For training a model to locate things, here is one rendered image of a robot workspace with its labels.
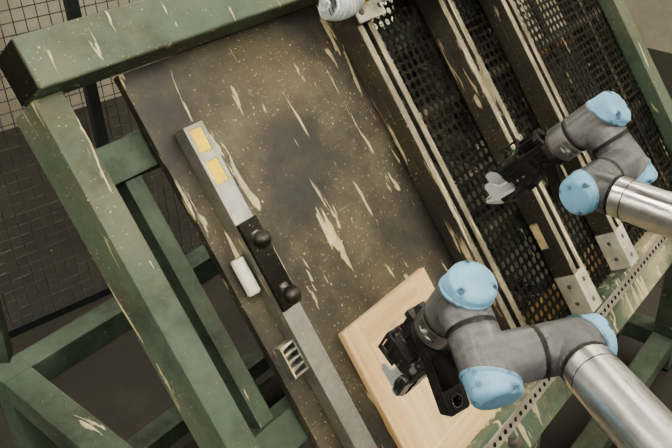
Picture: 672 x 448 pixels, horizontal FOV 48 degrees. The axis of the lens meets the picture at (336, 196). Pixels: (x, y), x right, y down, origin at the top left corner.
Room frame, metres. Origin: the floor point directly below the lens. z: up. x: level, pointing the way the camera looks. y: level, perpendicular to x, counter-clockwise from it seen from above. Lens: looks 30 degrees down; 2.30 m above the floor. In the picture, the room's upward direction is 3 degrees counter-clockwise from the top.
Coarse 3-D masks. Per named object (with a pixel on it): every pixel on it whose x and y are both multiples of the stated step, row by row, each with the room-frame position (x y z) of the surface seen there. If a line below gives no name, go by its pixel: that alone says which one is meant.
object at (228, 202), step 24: (192, 144) 1.36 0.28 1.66; (192, 168) 1.36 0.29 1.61; (216, 192) 1.32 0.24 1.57; (240, 192) 1.34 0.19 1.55; (240, 216) 1.31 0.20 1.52; (240, 240) 1.28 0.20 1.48; (264, 288) 1.24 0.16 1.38; (288, 312) 1.22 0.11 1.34; (288, 336) 1.21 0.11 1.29; (312, 336) 1.21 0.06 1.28; (312, 360) 1.18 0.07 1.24; (312, 384) 1.17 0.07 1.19; (336, 384) 1.17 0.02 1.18; (336, 408) 1.13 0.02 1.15; (336, 432) 1.13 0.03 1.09; (360, 432) 1.12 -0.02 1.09
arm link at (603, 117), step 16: (608, 96) 1.30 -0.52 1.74; (576, 112) 1.33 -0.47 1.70; (592, 112) 1.30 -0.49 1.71; (608, 112) 1.28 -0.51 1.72; (624, 112) 1.29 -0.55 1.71; (576, 128) 1.31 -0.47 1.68; (592, 128) 1.29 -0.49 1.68; (608, 128) 1.28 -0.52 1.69; (624, 128) 1.28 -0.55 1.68; (576, 144) 1.30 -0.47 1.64; (592, 144) 1.29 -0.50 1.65
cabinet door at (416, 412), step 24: (408, 288) 1.44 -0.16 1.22; (432, 288) 1.48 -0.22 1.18; (384, 312) 1.36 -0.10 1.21; (360, 336) 1.29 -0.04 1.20; (360, 360) 1.25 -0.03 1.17; (384, 360) 1.29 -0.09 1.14; (384, 384) 1.24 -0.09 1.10; (384, 408) 1.21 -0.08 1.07; (408, 408) 1.24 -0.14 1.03; (432, 408) 1.27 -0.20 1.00; (408, 432) 1.20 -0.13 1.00; (432, 432) 1.23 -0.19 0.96; (456, 432) 1.26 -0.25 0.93
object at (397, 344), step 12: (408, 312) 0.92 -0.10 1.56; (408, 324) 0.92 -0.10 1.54; (384, 336) 0.94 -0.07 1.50; (396, 336) 0.94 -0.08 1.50; (408, 336) 0.92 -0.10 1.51; (384, 348) 0.94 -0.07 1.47; (396, 348) 0.92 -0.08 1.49; (408, 348) 0.92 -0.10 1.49; (396, 360) 0.93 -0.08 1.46; (408, 360) 0.90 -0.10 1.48; (420, 360) 0.90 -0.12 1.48; (408, 372) 0.90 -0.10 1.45; (420, 372) 0.89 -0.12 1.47
